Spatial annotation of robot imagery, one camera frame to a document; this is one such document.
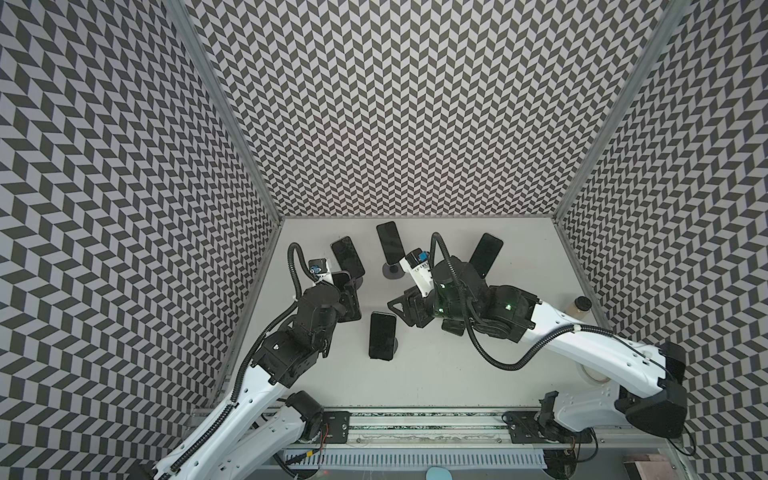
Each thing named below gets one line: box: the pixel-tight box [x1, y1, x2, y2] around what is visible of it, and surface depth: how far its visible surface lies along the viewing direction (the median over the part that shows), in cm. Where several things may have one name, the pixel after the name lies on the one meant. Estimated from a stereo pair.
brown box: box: [623, 454, 681, 480], surface depth 66 cm
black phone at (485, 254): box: [469, 233, 503, 279], surface depth 93 cm
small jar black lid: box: [574, 296, 593, 311], surface depth 88 cm
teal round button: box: [426, 466, 453, 480], surface depth 67 cm
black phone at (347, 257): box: [330, 236, 365, 278], surface depth 96 cm
